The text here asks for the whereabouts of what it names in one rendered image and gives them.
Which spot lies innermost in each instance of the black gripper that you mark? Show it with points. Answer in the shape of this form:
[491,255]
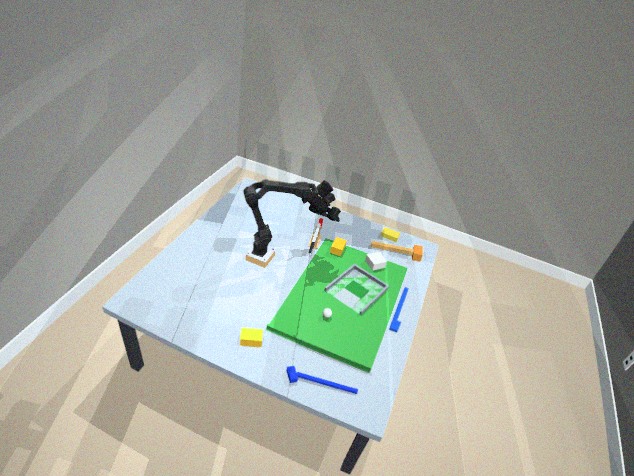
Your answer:
[322,208]

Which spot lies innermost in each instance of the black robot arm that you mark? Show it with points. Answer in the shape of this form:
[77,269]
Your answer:
[301,189]

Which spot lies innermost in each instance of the green flat mat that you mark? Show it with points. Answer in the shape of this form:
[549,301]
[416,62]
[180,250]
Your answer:
[346,331]

